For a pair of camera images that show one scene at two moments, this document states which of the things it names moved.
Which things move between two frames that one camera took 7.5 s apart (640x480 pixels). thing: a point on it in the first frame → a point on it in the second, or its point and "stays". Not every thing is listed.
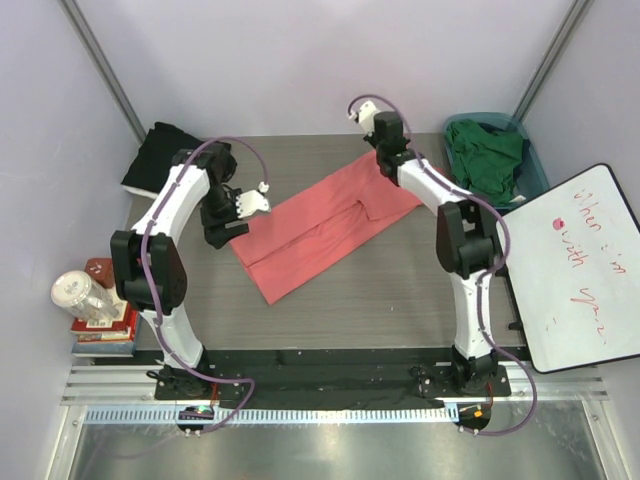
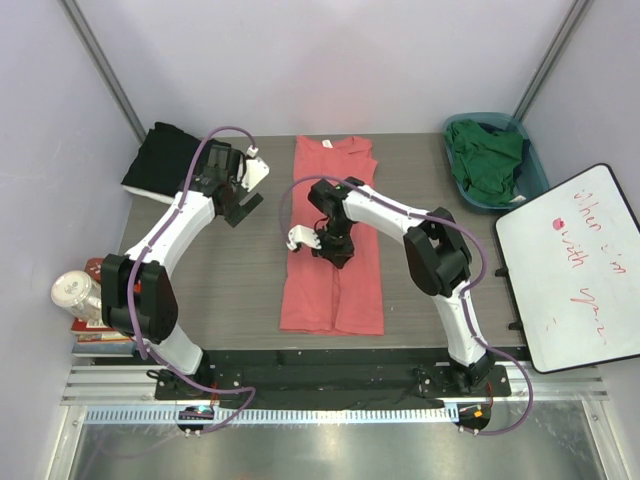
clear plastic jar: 76,292 stays
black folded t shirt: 153,158 stays
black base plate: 286,377 stays
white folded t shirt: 141,192 stays
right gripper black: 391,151 → 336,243
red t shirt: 285,244 → 318,295
